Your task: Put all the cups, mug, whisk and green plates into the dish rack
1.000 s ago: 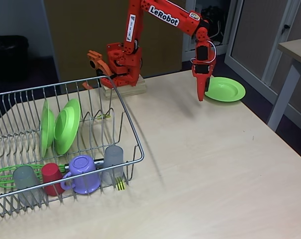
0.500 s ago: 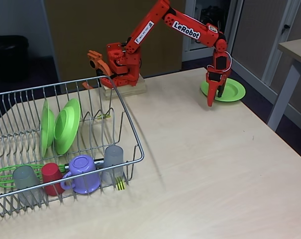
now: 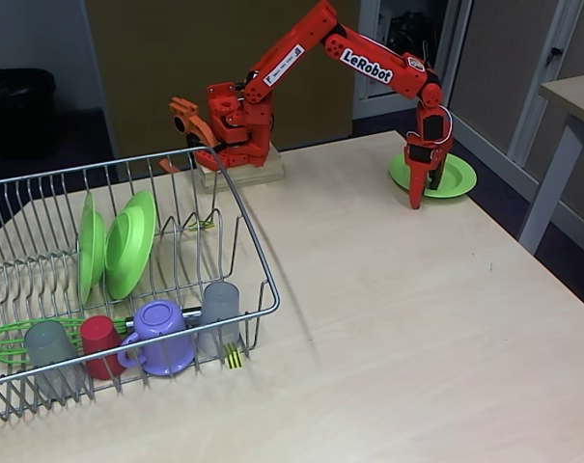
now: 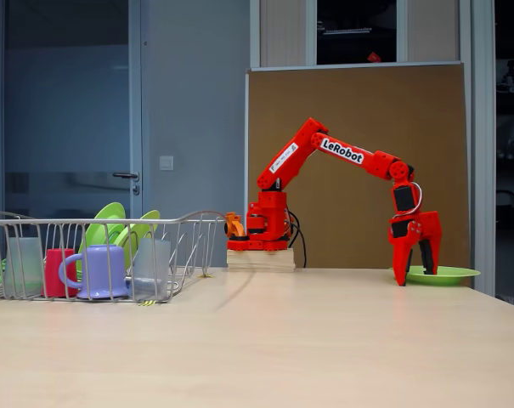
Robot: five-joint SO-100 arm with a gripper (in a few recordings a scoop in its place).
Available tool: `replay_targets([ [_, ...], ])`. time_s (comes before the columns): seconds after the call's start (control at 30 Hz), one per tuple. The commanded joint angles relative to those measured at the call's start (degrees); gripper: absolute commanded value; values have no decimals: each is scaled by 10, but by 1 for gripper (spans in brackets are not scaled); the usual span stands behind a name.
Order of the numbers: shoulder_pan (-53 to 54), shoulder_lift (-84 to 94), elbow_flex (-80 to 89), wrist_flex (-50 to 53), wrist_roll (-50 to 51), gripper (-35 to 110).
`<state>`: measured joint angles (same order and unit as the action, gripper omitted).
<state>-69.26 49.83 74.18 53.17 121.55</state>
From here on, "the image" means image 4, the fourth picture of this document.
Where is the brown pin board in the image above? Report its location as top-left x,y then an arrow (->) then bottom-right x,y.
244,61 -> 472,281

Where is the grey glass door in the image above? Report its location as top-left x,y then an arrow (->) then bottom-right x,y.
0,0 -> 143,264

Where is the translucent grey plastic cup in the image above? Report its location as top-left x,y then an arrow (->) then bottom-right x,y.
131,236 -> 172,302
3,236 -> 44,298

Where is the green plastic plate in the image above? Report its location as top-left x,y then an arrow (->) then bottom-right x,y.
388,265 -> 482,286
111,209 -> 161,273
76,201 -> 126,281

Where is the wooden base block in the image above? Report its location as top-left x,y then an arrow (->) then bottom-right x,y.
226,248 -> 297,271

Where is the red plastic cup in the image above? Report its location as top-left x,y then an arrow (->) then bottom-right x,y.
42,248 -> 79,298

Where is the dark open shelf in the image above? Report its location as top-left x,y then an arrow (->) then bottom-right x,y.
494,0 -> 514,298

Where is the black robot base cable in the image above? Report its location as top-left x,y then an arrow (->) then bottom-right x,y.
285,207 -> 308,269

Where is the purple plastic mug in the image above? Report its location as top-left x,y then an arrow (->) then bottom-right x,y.
59,243 -> 133,300

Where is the dark kettle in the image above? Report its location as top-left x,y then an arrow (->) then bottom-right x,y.
496,190 -> 514,222

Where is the small flexible tripod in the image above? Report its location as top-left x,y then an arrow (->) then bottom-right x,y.
496,59 -> 514,94

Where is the metal wire dish rack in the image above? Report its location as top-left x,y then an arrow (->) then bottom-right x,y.
0,209 -> 228,303

